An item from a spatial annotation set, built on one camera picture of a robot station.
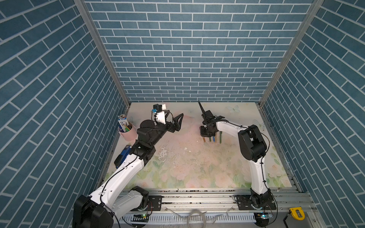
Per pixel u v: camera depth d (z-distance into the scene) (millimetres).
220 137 992
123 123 873
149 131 519
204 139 990
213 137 992
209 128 784
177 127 640
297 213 693
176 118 629
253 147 562
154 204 734
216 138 990
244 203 735
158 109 579
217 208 736
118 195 449
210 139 990
